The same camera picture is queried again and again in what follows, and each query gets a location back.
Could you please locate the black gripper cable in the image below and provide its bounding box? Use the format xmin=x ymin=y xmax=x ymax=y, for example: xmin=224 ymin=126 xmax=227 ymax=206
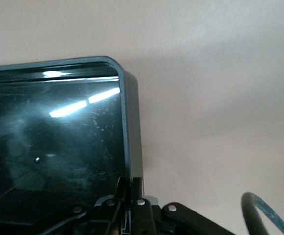
xmin=240 ymin=192 xmax=284 ymax=235

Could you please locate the black plastic box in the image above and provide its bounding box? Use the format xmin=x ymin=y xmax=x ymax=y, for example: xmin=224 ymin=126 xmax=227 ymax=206
xmin=0 ymin=55 xmax=144 ymax=235

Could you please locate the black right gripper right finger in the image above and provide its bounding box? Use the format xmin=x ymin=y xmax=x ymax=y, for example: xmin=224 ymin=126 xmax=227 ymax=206
xmin=129 ymin=177 xmax=157 ymax=235

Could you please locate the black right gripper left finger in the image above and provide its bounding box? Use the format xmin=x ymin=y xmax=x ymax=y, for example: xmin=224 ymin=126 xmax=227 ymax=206
xmin=90 ymin=176 xmax=127 ymax=235

